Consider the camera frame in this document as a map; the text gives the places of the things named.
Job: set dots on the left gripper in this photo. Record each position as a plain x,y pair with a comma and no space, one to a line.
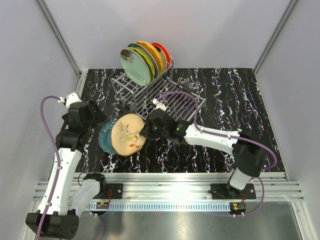
98,117

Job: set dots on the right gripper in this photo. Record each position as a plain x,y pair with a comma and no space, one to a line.
146,131

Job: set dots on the beige plate bird print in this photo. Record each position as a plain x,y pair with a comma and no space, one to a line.
125,134

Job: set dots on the teal scalloped plate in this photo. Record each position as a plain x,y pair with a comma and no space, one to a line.
104,138

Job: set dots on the mint plate flower print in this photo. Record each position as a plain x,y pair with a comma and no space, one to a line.
135,66

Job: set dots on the green dotted scalloped plate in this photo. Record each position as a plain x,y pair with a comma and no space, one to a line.
147,65

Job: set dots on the white plate green rim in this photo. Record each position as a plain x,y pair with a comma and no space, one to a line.
132,45

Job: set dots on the yellow dotted scalloped plate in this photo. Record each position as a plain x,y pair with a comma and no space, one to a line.
154,52

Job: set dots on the orange red plate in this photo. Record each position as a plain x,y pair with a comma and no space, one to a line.
165,51

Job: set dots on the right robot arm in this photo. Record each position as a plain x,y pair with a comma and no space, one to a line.
249,155

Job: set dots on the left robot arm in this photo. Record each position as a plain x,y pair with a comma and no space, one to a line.
58,214

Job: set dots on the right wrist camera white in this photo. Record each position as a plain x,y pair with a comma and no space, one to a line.
159,105

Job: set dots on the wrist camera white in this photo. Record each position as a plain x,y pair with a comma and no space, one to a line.
71,98
159,105

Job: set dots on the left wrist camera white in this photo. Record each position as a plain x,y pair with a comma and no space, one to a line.
71,98

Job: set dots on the left aluminium corner post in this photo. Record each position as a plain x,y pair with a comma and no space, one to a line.
58,36

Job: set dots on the aluminium corner post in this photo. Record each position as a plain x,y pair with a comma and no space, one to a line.
58,36
275,34

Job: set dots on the grey wire dish rack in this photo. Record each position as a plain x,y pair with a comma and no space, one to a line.
179,96

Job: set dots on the aluminium rail frame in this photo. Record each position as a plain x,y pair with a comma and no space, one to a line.
193,187

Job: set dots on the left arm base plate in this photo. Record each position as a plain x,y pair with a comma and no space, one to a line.
113,190

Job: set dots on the slotted cable duct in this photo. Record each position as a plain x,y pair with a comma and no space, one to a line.
208,206

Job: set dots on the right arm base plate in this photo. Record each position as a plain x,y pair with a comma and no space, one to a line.
222,191

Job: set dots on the right aluminium corner post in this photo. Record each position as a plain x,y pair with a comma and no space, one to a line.
275,34

